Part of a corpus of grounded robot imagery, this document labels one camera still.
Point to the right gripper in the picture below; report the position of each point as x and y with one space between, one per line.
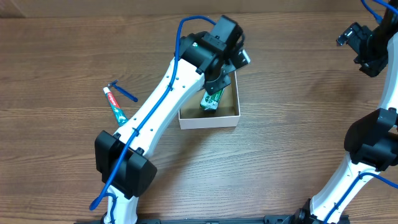
359 37

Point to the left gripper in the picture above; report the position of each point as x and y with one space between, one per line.
217 82

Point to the green white soap bar package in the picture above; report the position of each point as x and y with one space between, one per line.
211 102

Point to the green red toothpaste tube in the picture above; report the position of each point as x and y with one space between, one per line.
117 111

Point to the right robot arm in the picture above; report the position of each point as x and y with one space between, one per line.
370 146

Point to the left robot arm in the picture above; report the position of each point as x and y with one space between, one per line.
202 61

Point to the white cardboard box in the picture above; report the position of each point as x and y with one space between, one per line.
227 114

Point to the blue disposable razor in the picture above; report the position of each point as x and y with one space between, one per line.
122 91

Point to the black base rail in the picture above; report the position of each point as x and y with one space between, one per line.
268 219

